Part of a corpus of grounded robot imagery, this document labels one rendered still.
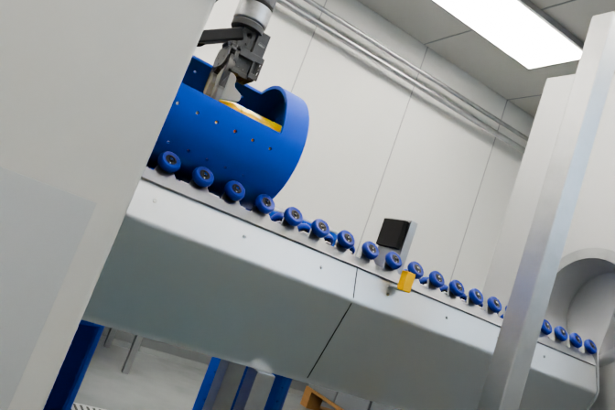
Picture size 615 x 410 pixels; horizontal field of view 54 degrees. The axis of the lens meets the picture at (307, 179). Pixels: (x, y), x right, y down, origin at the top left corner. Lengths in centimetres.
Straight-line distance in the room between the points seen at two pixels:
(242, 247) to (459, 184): 504
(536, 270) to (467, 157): 483
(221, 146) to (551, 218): 76
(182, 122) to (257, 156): 17
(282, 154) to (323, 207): 401
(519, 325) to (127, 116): 102
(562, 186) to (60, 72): 114
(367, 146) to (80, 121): 491
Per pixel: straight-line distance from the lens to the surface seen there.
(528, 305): 143
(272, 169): 126
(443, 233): 606
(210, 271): 122
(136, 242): 117
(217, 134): 120
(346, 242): 137
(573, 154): 151
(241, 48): 129
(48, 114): 66
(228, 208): 123
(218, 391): 149
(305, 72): 523
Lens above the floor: 82
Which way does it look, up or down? 10 degrees up
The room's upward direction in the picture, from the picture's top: 20 degrees clockwise
